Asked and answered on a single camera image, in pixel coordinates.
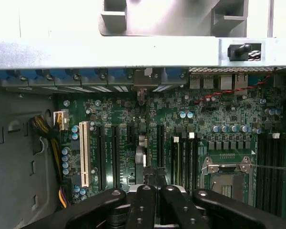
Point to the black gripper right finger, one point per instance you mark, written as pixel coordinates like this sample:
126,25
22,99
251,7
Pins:
178,210

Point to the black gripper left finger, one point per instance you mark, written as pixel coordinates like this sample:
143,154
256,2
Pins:
143,210

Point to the silver chipset heatsink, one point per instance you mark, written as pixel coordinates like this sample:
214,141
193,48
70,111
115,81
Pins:
184,190

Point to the black RAM slot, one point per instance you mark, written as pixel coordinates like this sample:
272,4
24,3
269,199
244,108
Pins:
197,164
269,183
191,164
284,188
174,167
261,181
277,186
185,164

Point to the CPU socket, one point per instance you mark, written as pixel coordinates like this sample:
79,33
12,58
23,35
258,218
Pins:
228,188

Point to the metal socket cover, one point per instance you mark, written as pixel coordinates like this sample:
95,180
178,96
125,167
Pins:
214,168

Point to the black long expansion slot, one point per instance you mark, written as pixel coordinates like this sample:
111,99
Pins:
160,145
101,157
115,157

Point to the black short expansion slot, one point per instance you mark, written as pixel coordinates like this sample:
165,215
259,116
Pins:
131,133

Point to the white expansion slot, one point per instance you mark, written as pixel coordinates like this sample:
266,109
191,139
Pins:
84,152

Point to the green motherboard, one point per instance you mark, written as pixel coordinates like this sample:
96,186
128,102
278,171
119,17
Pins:
205,112

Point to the thin metal locking lever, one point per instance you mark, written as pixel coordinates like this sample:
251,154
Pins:
276,167

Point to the white power connector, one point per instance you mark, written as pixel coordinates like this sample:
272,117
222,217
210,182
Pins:
62,119

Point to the metal rear port block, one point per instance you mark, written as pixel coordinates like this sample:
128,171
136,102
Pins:
201,81
238,81

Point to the black open PC case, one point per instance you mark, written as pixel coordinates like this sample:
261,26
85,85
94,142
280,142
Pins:
109,52

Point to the grey parts rack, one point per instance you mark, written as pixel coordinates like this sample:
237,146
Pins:
169,19

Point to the black chassis switch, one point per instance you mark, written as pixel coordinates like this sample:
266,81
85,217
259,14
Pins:
239,51

